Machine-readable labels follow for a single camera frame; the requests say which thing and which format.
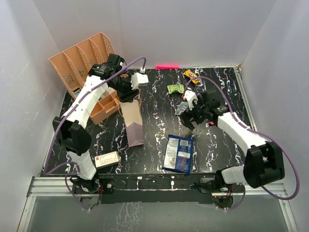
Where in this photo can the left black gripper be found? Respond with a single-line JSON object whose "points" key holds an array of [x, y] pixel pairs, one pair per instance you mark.
{"points": [[129, 95]]}

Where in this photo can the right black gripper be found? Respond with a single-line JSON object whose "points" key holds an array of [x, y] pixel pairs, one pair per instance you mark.
{"points": [[190, 114]]}

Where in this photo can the silver foil packet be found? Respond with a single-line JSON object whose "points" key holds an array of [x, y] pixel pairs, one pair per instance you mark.
{"points": [[181, 108]]}

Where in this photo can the blue white snack bag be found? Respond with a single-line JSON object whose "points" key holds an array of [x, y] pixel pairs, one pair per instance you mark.
{"points": [[178, 154]]}

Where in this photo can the lilac paper bag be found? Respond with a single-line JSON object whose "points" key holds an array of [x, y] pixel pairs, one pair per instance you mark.
{"points": [[130, 111]]}

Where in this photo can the pink plastic file organizer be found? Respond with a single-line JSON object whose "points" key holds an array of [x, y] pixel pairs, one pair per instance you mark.
{"points": [[73, 64]]}

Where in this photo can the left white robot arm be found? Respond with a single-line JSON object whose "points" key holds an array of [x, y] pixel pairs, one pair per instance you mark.
{"points": [[70, 129]]}

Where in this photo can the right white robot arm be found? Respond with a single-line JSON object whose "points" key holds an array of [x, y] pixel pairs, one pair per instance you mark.
{"points": [[263, 159]]}

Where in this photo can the green candy wrapper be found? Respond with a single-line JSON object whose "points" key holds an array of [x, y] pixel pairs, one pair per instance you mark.
{"points": [[177, 88]]}

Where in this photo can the yellow m&m packet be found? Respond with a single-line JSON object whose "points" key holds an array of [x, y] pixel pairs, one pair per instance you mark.
{"points": [[192, 76]]}

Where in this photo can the white red card box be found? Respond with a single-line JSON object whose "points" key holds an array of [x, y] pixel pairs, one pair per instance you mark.
{"points": [[106, 160]]}

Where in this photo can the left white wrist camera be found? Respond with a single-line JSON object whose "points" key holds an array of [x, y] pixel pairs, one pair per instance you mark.
{"points": [[139, 79]]}

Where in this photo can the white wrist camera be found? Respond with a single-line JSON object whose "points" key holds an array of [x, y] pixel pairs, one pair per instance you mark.
{"points": [[139, 79], [191, 98]]}

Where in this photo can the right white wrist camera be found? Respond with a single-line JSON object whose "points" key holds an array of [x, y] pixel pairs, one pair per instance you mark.
{"points": [[191, 98]]}

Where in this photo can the black front mounting rail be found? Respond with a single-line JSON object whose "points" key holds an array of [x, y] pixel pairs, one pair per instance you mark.
{"points": [[152, 188]]}

